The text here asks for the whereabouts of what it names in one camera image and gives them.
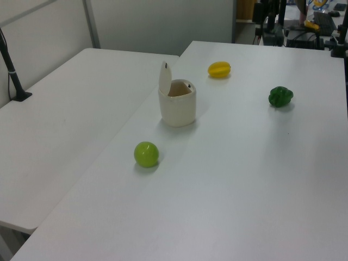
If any black camera stand pole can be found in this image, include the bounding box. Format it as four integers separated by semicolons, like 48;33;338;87
0;27;33;102

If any dark green toy bell pepper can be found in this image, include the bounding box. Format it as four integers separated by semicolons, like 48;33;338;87
268;86;294;108

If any yellow toy starfruit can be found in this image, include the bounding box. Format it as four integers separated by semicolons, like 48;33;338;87
207;61;232;79

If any green toy apple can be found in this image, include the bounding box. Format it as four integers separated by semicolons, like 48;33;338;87
133;141;160;168

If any black box on stand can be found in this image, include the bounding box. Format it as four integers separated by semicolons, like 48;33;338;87
252;1;266;24

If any black equipment box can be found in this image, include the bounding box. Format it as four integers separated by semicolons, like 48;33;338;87
285;28;325;50

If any cream plastic garbage bin body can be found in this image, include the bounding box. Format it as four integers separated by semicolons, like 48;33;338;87
158;78;197;127

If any cream flip bin lid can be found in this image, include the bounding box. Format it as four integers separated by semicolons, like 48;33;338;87
158;60;173;95

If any yellow handheld object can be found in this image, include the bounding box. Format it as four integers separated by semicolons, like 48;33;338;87
303;20;320;31

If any grey aluminium partition post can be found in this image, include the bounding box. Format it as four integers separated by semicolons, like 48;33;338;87
83;0;102;49

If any black clamp stand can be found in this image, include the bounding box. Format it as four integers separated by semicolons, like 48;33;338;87
330;23;348;58

